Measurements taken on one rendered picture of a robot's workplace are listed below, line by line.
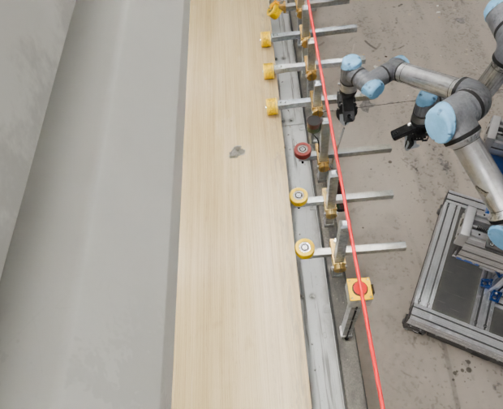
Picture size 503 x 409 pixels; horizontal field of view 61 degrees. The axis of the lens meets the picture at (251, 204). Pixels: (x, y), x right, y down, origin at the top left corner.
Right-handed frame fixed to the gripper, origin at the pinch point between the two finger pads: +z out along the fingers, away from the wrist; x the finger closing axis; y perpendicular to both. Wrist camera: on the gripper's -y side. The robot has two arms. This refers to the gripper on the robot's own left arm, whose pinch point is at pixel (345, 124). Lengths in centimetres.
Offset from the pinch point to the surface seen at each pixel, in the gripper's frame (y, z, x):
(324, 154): -10.6, 6.7, 10.4
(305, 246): -55, 8, 23
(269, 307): -79, 9, 39
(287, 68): 43.4, 3.1, 23.1
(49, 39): -117, -143, 38
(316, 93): 14.3, -6.5, 11.4
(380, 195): -30.7, 13.4, -12.0
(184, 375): -102, 9, 70
